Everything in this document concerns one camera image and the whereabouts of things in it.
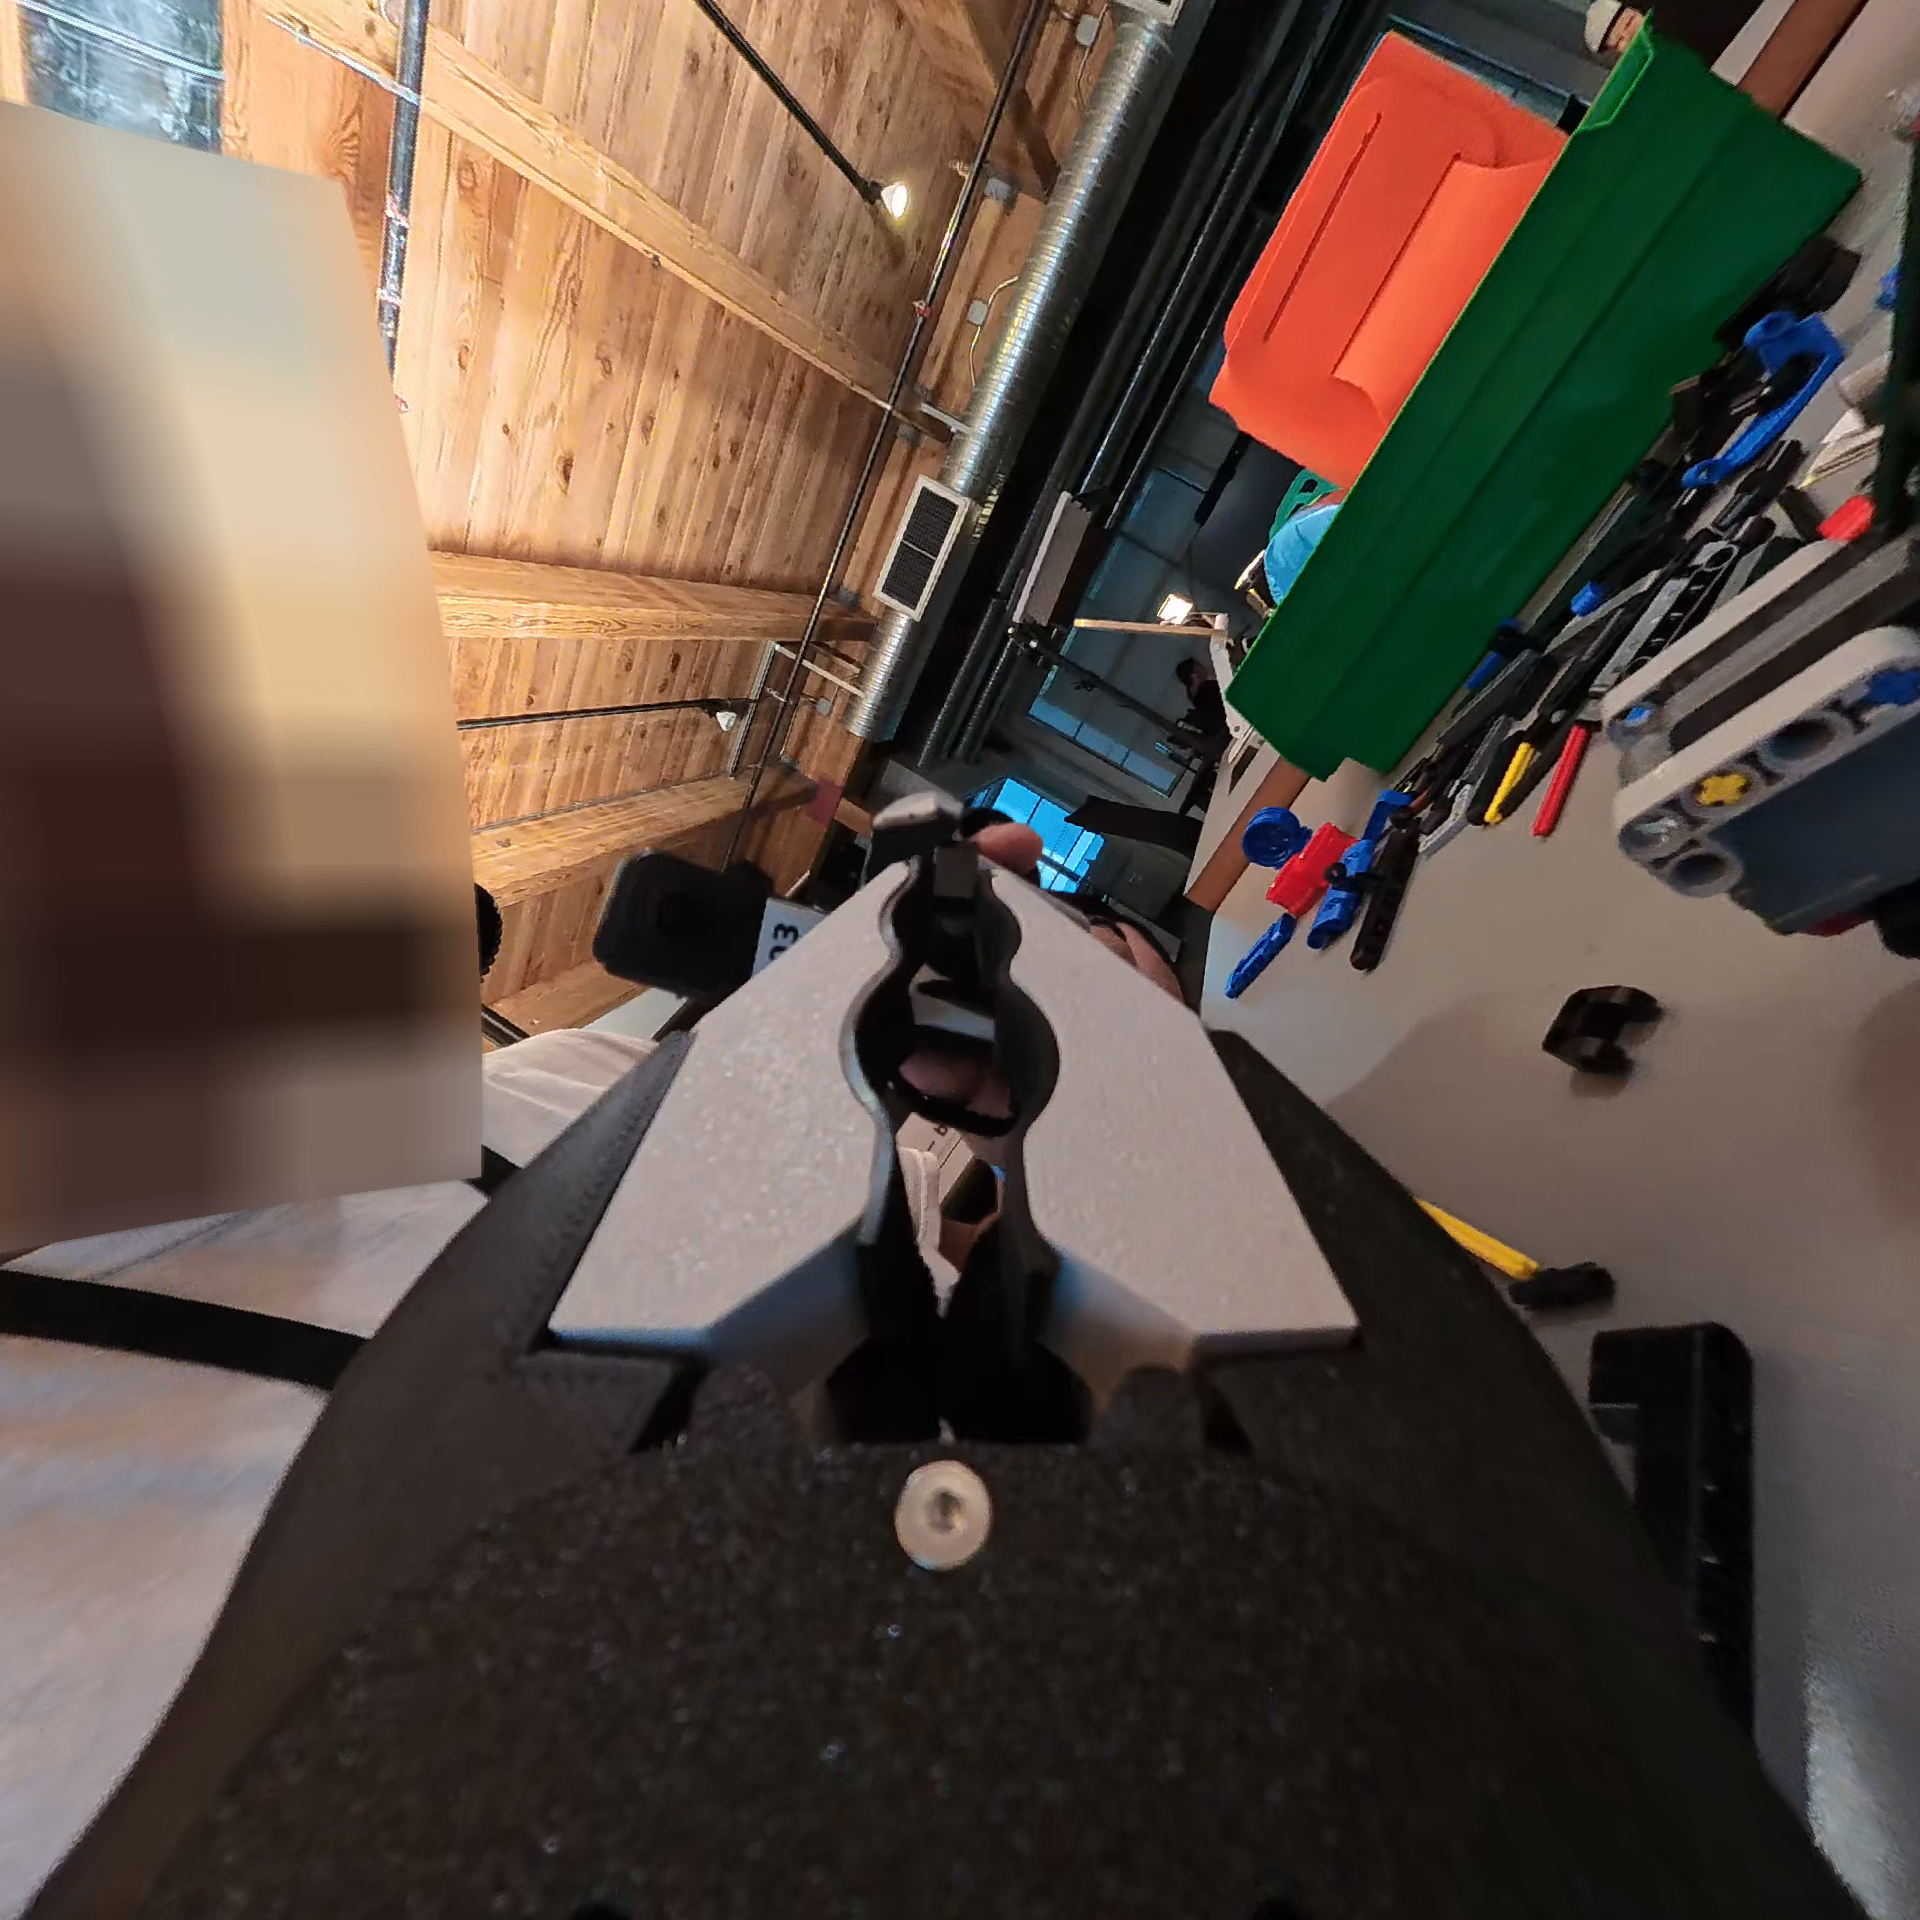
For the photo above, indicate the partly built lego model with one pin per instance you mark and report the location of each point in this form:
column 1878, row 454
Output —
column 1801, row 811

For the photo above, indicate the black angled lego beam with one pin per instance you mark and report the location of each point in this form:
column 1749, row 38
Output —
column 1681, row 1440

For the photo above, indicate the black lego axle connector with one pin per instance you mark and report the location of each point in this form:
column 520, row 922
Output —
column 1560, row 1281

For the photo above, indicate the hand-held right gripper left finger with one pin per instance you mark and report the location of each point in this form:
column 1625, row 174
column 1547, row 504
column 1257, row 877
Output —
column 704, row 1201

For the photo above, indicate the pile of black lego beams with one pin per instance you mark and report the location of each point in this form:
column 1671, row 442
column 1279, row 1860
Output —
column 1652, row 601

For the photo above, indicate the person's left hand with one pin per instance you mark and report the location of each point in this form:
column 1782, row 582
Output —
column 1011, row 851

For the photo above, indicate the green plastic bin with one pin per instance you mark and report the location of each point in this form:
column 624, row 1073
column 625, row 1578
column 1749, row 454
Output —
column 1498, row 448

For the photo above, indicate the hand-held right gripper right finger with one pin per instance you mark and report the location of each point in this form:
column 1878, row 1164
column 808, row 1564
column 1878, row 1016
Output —
column 1186, row 1201

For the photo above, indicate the silver ventilation duct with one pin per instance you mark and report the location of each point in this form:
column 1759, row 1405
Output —
column 1034, row 271

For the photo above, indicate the yellow lego axle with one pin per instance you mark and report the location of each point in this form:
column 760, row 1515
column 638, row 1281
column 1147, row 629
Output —
column 1479, row 1237

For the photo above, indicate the orange plastic bin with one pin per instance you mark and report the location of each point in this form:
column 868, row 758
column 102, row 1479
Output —
column 1349, row 300

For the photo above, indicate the black lego connector piece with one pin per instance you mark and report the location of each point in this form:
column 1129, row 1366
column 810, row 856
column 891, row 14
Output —
column 1600, row 1026

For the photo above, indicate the white vent grille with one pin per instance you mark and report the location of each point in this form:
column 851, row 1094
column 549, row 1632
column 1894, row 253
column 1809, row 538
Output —
column 921, row 546

